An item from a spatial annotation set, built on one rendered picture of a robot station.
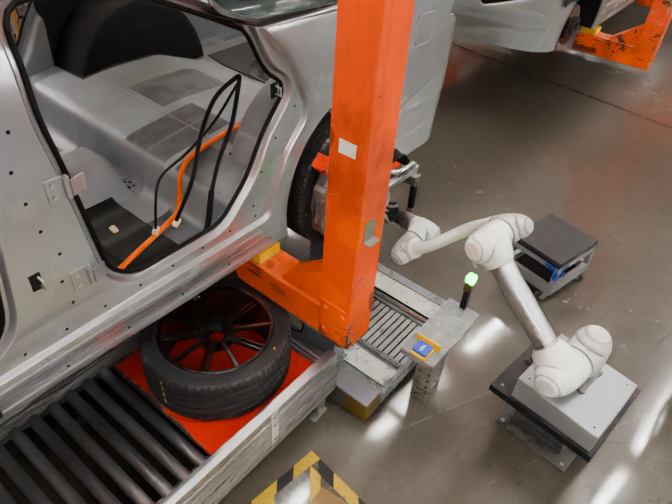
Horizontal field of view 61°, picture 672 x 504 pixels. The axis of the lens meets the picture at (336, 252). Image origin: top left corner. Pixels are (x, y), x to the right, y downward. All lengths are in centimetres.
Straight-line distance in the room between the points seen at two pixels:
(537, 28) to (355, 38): 331
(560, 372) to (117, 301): 170
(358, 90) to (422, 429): 174
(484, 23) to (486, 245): 280
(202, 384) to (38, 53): 211
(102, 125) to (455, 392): 221
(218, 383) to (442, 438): 113
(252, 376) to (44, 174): 114
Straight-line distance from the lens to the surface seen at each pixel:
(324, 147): 258
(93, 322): 215
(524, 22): 489
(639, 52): 588
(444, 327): 274
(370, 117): 179
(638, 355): 367
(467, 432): 297
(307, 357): 277
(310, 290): 245
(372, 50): 171
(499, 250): 239
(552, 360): 248
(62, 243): 191
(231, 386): 240
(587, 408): 273
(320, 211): 262
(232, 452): 238
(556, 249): 357
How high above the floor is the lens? 242
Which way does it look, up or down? 41 degrees down
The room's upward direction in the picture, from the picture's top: 4 degrees clockwise
